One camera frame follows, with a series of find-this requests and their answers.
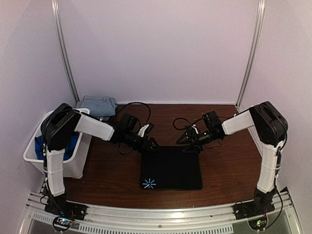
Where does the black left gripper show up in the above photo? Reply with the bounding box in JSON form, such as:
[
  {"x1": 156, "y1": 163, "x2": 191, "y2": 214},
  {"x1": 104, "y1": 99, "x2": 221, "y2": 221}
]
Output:
[{"x1": 123, "y1": 131, "x2": 161, "y2": 153}]

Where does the aluminium frame post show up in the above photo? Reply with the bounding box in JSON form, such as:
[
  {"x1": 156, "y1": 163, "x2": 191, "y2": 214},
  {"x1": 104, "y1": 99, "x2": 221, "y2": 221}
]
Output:
[
  {"x1": 51, "y1": 0, "x2": 80, "y2": 103},
  {"x1": 235, "y1": 0, "x2": 266, "y2": 109}
]

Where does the folded grey button shirt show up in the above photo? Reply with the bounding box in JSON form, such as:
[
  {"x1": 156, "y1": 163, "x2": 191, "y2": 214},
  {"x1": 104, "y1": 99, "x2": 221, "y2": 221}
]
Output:
[{"x1": 98, "y1": 117, "x2": 110, "y2": 122}]

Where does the light blue denim skirt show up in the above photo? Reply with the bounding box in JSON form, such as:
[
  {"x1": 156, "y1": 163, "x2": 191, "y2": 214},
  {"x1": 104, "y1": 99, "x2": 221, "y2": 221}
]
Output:
[{"x1": 76, "y1": 95, "x2": 117, "y2": 117}]

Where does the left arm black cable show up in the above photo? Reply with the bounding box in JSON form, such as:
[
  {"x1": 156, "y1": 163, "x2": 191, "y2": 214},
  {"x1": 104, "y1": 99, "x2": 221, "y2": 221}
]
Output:
[{"x1": 114, "y1": 102, "x2": 151, "y2": 127}]

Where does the white plastic laundry bin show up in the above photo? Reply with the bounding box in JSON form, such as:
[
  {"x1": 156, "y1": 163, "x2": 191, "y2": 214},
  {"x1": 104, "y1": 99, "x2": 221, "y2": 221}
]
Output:
[{"x1": 23, "y1": 111, "x2": 92, "y2": 179}]

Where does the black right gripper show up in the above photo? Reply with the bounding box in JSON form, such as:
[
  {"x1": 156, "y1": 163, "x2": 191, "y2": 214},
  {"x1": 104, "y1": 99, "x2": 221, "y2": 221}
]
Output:
[{"x1": 177, "y1": 129, "x2": 219, "y2": 154}]

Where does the blue garment in bin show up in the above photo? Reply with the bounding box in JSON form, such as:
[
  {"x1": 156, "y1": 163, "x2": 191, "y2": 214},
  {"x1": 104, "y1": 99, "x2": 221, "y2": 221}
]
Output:
[{"x1": 35, "y1": 132, "x2": 79, "y2": 160}]

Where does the black garment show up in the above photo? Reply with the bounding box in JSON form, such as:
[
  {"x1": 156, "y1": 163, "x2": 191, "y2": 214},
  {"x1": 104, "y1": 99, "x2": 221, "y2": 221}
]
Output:
[{"x1": 139, "y1": 146, "x2": 202, "y2": 191}]

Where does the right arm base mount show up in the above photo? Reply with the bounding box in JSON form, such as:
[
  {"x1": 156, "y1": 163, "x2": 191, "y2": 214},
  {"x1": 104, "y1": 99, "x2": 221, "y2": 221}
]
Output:
[{"x1": 232, "y1": 189, "x2": 275, "y2": 231}]

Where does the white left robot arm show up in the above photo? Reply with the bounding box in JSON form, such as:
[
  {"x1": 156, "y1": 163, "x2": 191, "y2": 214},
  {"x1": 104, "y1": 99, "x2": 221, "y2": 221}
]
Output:
[{"x1": 40, "y1": 103, "x2": 159, "y2": 197}]

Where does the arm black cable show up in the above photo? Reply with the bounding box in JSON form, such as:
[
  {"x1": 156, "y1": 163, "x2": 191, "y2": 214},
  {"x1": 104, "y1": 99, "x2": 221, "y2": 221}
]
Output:
[
  {"x1": 114, "y1": 102, "x2": 151, "y2": 127},
  {"x1": 172, "y1": 118, "x2": 204, "y2": 131}
]

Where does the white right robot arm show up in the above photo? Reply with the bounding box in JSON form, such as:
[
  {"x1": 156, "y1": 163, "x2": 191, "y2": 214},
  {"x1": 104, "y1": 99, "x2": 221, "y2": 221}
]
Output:
[{"x1": 176, "y1": 101, "x2": 288, "y2": 194}]

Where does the left aluminium frame post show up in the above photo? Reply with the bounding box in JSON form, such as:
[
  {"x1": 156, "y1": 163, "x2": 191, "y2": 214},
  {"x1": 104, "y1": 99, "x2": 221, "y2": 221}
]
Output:
[{"x1": 51, "y1": 0, "x2": 80, "y2": 103}]

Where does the front aluminium rail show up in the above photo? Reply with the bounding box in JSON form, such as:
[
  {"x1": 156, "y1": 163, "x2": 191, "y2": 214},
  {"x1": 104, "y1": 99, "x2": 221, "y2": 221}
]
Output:
[{"x1": 18, "y1": 187, "x2": 298, "y2": 234}]

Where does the right aluminium frame post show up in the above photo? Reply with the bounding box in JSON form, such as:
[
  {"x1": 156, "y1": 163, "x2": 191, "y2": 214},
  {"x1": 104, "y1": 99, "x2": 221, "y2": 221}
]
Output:
[{"x1": 235, "y1": 0, "x2": 266, "y2": 109}]

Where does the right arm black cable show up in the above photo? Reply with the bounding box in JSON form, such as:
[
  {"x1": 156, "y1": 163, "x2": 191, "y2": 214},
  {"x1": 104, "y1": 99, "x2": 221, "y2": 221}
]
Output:
[{"x1": 172, "y1": 118, "x2": 204, "y2": 131}]

